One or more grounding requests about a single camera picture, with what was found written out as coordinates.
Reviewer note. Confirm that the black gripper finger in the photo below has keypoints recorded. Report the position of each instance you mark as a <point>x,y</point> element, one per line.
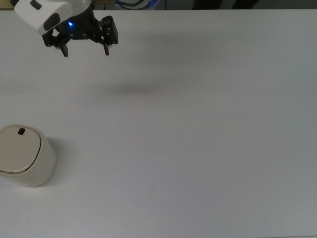
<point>55,41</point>
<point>110,31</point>

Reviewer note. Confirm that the small white trash can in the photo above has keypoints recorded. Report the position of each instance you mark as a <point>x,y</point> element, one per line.
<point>23,153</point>

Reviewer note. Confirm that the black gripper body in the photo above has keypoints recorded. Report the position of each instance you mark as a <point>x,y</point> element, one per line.
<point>81,27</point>

